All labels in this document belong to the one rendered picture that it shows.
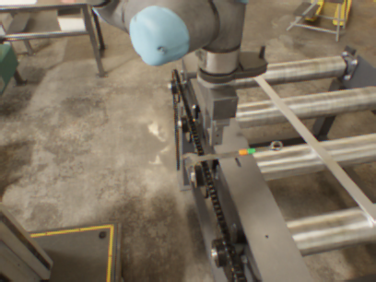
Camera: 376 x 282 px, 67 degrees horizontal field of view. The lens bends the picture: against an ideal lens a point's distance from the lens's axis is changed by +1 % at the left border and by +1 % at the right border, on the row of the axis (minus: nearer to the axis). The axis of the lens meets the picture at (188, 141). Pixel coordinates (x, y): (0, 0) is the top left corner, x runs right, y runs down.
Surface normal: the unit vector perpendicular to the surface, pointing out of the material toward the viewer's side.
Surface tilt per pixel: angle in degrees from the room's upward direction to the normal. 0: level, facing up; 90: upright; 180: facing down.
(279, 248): 0
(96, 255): 0
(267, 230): 0
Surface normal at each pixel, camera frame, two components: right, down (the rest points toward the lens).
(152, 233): 0.00, -0.70
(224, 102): 0.19, 0.70
